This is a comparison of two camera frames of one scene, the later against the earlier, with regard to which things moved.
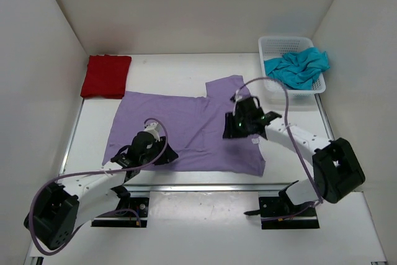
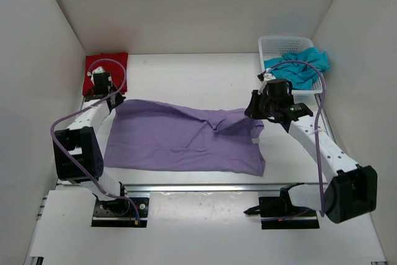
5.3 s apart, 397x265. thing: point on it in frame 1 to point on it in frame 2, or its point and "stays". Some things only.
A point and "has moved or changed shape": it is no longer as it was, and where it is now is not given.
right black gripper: [231, 132] to [252, 112]
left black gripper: [168, 156] to [119, 99]
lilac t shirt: [193, 126] has moved or changed shape
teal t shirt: [298, 68] stays
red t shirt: [106, 76] stays
